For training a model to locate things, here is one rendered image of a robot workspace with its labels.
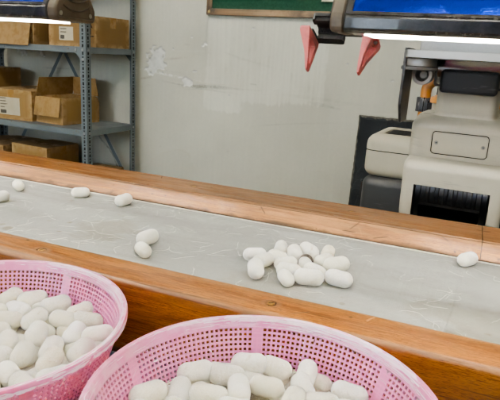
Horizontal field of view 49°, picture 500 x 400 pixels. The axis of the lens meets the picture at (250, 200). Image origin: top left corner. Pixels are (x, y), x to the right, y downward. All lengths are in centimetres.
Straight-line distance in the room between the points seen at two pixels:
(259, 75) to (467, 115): 179
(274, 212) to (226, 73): 219
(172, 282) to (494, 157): 89
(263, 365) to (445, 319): 24
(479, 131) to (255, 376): 93
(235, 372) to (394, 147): 118
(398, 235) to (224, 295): 38
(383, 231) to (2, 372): 58
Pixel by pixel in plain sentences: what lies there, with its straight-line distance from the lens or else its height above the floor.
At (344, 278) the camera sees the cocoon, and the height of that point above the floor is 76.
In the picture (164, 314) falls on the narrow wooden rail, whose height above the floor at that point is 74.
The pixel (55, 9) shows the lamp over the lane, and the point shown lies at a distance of 76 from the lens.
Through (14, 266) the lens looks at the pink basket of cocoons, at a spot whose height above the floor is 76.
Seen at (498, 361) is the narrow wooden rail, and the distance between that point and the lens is 55.
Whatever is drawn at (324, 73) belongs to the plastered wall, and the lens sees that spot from 285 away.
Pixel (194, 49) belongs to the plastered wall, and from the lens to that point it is 316.
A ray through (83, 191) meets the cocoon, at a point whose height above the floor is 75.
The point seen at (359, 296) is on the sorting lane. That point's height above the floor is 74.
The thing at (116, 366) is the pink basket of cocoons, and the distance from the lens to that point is 47.
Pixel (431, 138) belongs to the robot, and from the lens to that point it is 132.
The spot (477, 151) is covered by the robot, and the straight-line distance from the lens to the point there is 132.
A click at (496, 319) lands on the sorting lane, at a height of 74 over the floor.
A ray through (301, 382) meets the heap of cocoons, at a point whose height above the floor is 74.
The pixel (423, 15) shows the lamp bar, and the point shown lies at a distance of 58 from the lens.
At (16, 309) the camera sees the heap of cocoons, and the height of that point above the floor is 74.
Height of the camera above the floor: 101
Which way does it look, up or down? 15 degrees down
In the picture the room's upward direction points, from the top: 4 degrees clockwise
